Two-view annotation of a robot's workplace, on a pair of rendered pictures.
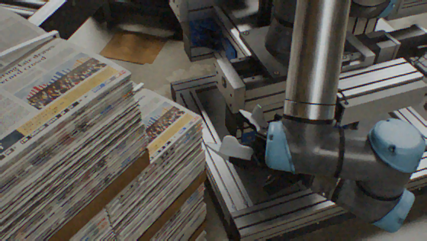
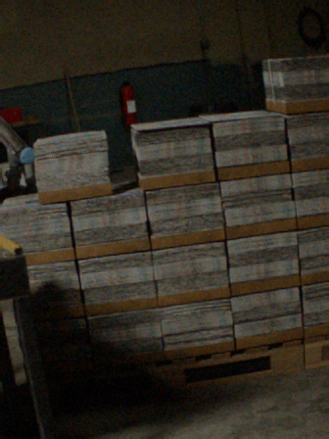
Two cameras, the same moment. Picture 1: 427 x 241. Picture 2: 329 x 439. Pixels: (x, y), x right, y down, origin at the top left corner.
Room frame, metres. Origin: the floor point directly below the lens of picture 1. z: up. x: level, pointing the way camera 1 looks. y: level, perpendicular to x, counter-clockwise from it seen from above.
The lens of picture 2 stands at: (2.44, 3.21, 1.30)
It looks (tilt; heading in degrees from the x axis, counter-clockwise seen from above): 10 degrees down; 230
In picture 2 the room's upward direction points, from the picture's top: 7 degrees counter-clockwise
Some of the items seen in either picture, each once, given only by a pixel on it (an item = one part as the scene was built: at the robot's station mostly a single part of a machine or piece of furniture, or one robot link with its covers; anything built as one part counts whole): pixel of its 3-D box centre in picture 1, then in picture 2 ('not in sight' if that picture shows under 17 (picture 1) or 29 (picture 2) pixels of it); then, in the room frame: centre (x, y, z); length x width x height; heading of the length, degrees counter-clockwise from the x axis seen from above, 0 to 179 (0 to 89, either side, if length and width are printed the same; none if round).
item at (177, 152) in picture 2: not in sight; (170, 152); (0.18, 0.58, 0.95); 0.38 x 0.29 x 0.23; 54
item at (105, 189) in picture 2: not in sight; (74, 190); (0.56, 0.44, 0.86); 0.29 x 0.16 x 0.04; 144
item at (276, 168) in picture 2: not in sight; (245, 165); (-0.06, 0.76, 0.86); 0.38 x 0.29 x 0.04; 55
